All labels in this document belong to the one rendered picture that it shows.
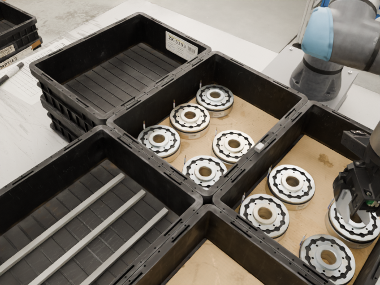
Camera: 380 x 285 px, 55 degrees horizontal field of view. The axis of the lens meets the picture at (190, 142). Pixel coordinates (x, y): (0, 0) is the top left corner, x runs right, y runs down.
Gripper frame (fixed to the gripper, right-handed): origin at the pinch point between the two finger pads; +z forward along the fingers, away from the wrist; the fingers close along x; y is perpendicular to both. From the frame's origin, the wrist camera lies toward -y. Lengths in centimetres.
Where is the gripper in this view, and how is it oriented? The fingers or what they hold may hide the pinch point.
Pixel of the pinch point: (343, 208)
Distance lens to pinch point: 78.9
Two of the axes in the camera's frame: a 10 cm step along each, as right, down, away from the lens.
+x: 10.0, 0.6, 0.1
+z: -0.4, 6.7, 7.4
